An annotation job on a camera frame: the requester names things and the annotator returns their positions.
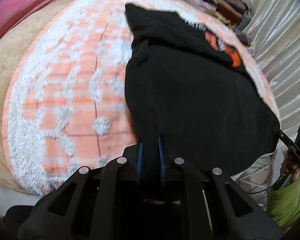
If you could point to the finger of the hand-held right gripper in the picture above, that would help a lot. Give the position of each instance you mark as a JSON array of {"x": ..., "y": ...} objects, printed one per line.
[{"x": 280, "y": 133}]

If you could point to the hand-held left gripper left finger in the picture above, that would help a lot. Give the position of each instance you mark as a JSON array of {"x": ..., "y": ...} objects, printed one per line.
[{"x": 139, "y": 161}]

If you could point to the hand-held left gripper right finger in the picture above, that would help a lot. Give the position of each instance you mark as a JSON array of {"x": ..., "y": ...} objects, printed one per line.
[{"x": 162, "y": 161}]

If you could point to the black sweater with orange cuffs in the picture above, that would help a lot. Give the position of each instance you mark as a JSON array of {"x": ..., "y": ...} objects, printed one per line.
[{"x": 190, "y": 92}]

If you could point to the person's green sleeved right forearm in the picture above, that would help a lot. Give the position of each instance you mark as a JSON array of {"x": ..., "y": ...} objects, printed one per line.
[{"x": 285, "y": 202}]

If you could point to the white bag of clothes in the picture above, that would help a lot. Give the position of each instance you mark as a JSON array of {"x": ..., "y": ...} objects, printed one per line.
[{"x": 243, "y": 39}]

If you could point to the stack of folded clothes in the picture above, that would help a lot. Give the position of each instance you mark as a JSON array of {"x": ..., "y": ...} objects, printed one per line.
[{"x": 215, "y": 0}]

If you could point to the person's right hand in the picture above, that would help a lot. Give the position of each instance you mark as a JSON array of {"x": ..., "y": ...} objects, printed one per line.
[{"x": 287, "y": 166}]

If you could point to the white lined cloth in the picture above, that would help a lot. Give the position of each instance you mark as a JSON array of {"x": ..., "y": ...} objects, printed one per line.
[{"x": 252, "y": 180}]

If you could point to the white satin curtain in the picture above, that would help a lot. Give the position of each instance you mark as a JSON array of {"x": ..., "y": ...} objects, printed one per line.
[{"x": 277, "y": 55}]

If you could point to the orange white checked fleece blanket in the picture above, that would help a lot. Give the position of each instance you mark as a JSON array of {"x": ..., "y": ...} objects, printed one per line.
[{"x": 65, "y": 80}]

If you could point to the grey blue cloth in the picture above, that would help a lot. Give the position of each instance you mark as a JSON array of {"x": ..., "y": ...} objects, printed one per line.
[{"x": 245, "y": 20}]

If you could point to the beige plush blanket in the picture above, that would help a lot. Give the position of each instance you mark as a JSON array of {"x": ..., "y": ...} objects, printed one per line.
[{"x": 5, "y": 80}]

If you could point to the pink duvet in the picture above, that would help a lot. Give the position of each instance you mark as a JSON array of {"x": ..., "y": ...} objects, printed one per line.
[{"x": 27, "y": 2}]

